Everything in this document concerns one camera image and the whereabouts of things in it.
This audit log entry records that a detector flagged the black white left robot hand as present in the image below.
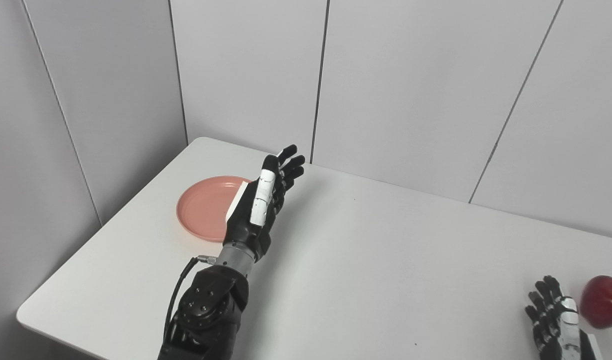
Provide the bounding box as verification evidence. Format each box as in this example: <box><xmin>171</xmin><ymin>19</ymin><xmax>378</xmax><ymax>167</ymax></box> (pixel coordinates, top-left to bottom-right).
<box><xmin>222</xmin><ymin>144</ymin><xmax>306</xmax><ymax>264</ymax></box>

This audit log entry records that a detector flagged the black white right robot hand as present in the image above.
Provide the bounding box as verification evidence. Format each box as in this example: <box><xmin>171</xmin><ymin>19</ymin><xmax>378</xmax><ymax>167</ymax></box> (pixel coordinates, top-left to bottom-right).
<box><xmin>524</xmin><ymin>275</ymin><xmax>605</xmax><ymax>360</ymax></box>

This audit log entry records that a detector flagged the pink round plate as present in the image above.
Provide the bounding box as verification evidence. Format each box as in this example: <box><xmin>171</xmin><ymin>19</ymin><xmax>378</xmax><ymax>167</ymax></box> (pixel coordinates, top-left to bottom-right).
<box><xmin>175</xmin><ymin>175</ymin><xmax>252</xmax><ymax>244</ymax></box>

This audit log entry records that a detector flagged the red apple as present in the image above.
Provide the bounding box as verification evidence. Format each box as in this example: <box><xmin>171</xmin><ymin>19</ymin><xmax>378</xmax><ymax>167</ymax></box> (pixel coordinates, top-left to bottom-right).
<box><xmin>579</xmin><ymin>275</ymin><xmax>612</xmax><ymax>330</ymax></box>

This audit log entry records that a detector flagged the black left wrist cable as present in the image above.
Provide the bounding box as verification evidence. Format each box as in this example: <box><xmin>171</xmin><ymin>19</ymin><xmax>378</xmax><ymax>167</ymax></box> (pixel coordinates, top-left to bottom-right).
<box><xmin>163</xmin><ymin>255</ymin><xmax>218</xmax><ymax>346</ymax></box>

